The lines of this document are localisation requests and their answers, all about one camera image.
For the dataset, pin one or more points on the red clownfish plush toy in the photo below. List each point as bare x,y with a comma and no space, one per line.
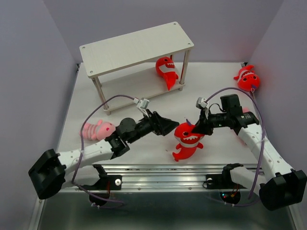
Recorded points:
247,79

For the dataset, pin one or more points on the red shark plush toy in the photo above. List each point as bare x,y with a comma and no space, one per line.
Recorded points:
188,141

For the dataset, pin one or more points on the pink striped plush left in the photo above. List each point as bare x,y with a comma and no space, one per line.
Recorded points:
98,131

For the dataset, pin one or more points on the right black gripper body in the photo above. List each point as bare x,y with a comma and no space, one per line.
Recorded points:
217,120

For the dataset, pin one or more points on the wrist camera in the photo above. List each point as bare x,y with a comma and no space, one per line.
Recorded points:
201,103
142,106

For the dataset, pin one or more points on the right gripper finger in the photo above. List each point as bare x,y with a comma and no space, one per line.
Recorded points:
202,118
203,129

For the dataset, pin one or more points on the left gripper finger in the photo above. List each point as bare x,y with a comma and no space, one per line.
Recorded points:
166,123
162,132

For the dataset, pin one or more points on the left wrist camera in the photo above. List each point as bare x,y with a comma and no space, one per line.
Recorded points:
142,106

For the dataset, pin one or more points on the aluminium mounting rail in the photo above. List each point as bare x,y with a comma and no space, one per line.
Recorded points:
135,179

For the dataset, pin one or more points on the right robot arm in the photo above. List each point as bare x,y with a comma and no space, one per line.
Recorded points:
275,182

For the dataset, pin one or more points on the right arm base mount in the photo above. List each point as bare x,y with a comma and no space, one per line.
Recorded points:
229,192

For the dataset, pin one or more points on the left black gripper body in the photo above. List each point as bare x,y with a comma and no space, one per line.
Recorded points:
147,125

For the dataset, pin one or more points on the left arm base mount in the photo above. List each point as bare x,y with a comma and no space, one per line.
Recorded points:
100,192

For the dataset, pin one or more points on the white two-tier shelf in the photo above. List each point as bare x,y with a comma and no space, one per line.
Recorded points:
125,64

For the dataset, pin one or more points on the pink plush toy right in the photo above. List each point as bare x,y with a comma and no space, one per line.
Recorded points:
245,110

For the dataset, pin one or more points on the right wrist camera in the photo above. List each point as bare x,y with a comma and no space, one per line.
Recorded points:
201,103

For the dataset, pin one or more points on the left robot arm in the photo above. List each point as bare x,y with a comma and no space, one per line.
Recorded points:
51,170

